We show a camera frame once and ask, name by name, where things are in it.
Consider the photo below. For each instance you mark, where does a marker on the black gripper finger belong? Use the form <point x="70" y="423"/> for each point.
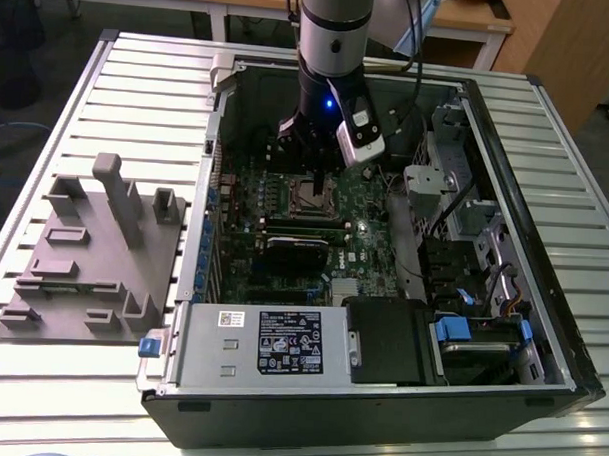
<point x="318" y="181"/>

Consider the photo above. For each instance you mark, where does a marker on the silver CPU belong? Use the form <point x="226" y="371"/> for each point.
<point x="305" y="197"/>

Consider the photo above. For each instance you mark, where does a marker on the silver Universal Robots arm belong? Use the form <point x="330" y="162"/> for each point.
<point x="333" y="34"/>

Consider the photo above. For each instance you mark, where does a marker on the CPU socket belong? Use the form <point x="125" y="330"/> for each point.
<point x="311" y="217"/>

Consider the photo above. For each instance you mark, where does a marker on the round coin battery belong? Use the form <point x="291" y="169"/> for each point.
<point x="367" y="173"/>

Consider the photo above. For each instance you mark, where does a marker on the green RAM stick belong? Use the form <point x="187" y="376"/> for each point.
<point x="304" y="233"/>

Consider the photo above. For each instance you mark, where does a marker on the green motherboard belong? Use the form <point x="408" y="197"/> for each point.
<point x="374" y="240"/>

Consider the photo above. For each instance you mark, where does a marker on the black graphics card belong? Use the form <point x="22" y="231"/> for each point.
<point x="293" y="260"/>

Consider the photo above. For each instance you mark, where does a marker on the small silver heat sink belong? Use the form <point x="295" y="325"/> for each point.
<point x="345" y="287"/>

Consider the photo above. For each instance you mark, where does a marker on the silver metal drive cage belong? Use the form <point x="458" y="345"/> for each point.
<point x="447" y="148"/>

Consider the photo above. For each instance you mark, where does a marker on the black plastic shroud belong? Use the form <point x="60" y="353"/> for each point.
<point x="390" y="341"/>

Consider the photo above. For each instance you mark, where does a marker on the silver power supply unit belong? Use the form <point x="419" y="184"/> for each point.
<point x="205" y="344"/>

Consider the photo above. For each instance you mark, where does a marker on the hard disk in blue carrier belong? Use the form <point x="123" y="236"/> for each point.
<point x="453" y="330"/>

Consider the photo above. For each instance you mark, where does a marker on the grey parts rack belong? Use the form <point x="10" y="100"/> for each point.
<point x="103" y="261"/>

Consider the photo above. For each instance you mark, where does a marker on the blue case latch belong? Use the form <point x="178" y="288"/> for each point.
<point x="149" y="347"/>

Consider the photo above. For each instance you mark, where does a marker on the black PC case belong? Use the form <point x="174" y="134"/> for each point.
<point x="327" y="424"/>

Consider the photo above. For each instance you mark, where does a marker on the wooden cabinet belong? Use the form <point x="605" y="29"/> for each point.
<point x="581" y="47"/>

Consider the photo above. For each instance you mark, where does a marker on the black office chair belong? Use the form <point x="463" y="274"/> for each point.
<point x="15" y="53"/>

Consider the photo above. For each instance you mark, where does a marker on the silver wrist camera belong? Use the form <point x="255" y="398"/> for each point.
<point x="362" y="137"/>

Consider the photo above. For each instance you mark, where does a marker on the silver metal bracket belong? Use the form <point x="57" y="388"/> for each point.
<point x="426" y="179"/>

